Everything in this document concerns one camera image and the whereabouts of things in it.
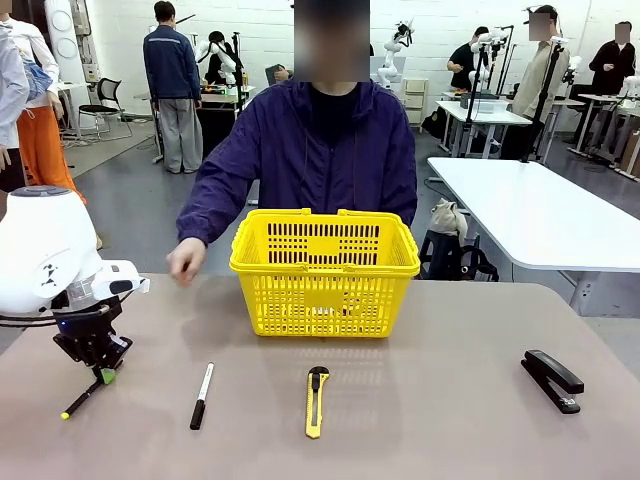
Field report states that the person in beige jacket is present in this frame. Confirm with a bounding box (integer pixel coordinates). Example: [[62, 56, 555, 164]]
[[510, 4, 571, 161]]

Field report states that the yellow plastic shopping basket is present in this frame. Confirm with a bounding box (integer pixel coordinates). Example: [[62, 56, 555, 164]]
[[228, 208, 421, 339]]

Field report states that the black office chair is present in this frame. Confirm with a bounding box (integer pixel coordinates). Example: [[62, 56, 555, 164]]
[[78, 78, 134, 141]]

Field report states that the black tripod stand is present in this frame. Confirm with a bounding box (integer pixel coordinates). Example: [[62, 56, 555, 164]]
[[519, 37, 566, 164]]

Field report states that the seated person in black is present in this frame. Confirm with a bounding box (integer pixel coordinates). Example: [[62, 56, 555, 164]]
[[204, 30, 236, 86]]

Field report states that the small white table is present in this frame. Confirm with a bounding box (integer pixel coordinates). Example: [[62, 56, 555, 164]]
[[434, 99, 532, 156]]

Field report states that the white marker black cap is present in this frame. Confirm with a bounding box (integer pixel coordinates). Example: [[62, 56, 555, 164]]
[[188, 361, 215, 431]]

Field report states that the white drawer cabinet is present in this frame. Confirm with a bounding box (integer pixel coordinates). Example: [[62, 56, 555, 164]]
[[402, 78, 430, 126]]

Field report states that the man in blue jacket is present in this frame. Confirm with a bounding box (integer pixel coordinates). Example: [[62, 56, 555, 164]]
[[143, 0, 204, 175]]

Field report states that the person in black standing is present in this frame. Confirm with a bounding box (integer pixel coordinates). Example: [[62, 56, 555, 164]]
[[588, 20, 637, 87]]

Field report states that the yellow utility knife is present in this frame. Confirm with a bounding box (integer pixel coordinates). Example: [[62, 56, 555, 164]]
[[304, 365, 330, 440]]

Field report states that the wooden desk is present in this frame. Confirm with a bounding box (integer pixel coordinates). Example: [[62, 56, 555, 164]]
[[133, 88, 257, 165]]

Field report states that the mannequin with orange pants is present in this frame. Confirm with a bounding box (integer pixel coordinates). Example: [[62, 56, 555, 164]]
[[9, 17, 89, 206]]

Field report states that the black highlighter pen yellow tip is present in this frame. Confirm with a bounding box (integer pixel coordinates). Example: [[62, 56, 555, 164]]
[[60, 377, 104, 421]]

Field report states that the black bag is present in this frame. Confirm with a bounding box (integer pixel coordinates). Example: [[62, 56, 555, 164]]
[[418, 230, 500, 282]]

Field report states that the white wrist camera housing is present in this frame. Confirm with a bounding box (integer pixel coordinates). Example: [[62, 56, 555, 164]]
[[91, 259, 151, 302]]

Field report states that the person's right hand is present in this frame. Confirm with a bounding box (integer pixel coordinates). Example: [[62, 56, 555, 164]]
[[166, 238, 207, 289]]

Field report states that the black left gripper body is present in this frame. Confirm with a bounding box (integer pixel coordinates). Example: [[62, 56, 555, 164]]
[[53, 299, 121, 347]]

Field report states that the white standing air conditioner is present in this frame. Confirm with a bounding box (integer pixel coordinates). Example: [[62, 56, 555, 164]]
[[43, 0, 96, 84]]

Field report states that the beige cloth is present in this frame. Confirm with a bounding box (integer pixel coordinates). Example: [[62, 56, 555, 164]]
[[429, 198, 470, 239]]

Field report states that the black stapler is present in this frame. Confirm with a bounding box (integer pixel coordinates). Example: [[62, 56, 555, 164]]
[[520, 349, 585, 415]]

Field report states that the person in purple jacket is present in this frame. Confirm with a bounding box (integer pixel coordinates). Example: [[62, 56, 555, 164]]
[[177, 79, 419, 249]]

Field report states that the person in black bending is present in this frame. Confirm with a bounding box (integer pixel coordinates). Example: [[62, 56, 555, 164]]
[[447, 27, 492, 91]]

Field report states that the person's right forearm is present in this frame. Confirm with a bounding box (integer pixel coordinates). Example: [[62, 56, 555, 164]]
[[177, 189, 241, 249]]

